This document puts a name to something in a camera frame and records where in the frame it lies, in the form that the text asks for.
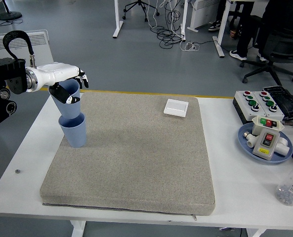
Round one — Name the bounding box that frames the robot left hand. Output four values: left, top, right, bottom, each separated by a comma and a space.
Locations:
35, 63, 89, 104

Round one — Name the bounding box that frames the blue ribbed plastic cup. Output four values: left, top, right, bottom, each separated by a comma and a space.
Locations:
58, 112, 87, 148
48, 79, 82, 118

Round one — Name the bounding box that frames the white push-button control box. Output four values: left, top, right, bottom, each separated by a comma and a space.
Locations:
232, 90, 269, 125
252, 90, 285, 121

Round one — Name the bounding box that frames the white electric panel heater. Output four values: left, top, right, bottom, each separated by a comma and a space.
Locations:
187, 0, 221, 33
0, 29, 54, 65

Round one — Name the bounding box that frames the black round stand base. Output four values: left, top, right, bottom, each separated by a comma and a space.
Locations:
0, 0, 23, 21

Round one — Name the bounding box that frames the black chair star base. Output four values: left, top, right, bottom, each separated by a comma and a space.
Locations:
122, 0, 161, 23

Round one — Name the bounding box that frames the grey-brown cushion mat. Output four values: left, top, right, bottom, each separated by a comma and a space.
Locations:
40, 91, 216, 216

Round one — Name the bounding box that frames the person with black-white sneakers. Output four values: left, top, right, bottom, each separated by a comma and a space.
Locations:
209, 0, 228, 32

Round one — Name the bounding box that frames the seated person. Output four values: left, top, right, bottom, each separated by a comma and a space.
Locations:
229, 0, 293, 62

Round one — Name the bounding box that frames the blue plate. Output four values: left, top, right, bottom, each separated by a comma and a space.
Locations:
238, 122, 293, 164

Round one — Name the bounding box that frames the white pipe fitting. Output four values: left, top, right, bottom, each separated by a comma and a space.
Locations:
274, 137, 292, 157
243, 132, 258, 149

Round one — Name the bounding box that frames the white table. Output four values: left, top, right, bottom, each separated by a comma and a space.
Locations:
0, 91, 293, 237

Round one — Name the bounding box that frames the black office chair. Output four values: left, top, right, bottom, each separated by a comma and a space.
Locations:
239, 14, 293, 87

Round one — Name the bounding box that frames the black tool case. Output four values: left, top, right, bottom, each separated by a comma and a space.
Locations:
263, 85, 293, 121

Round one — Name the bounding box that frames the clear bottle with red cap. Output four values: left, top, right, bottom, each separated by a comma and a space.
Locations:
275, 159, 293, 207

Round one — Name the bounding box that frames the white desk frame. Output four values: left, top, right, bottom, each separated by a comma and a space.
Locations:
212, 0, 233, 59
112, 0, 189, 41

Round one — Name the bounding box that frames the black floor cable bundle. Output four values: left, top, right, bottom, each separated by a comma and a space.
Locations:
150, 0, 186, 49

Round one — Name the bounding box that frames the white wall switch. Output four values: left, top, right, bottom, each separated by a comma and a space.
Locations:
164, 98, 190, 119

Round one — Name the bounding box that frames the white floor cable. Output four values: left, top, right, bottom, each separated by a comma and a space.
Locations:
180, 41, 200, 52

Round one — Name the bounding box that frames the cream three-button switch box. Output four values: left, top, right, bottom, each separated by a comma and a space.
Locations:
251, 116, 285, 136

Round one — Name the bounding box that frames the grey power push-button switch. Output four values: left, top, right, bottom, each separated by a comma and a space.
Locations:
252, 129, 282, 158

